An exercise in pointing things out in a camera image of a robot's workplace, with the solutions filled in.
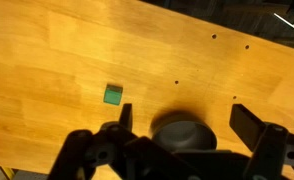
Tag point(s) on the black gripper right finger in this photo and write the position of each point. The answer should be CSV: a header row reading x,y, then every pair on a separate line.
x,y
247,125

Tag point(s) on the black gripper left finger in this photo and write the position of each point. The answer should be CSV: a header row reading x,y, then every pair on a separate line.
x,y
125,116

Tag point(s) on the small green block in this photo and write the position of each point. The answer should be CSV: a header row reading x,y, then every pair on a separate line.
x,y
113,94

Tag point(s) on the black bowl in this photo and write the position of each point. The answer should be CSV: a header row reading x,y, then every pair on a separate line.
x,y
183,134

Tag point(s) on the thin white rod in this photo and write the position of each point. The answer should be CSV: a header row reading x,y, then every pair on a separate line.
x,y
288,24

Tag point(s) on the yellow object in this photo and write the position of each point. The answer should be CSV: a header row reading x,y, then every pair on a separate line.
x,y
7,172

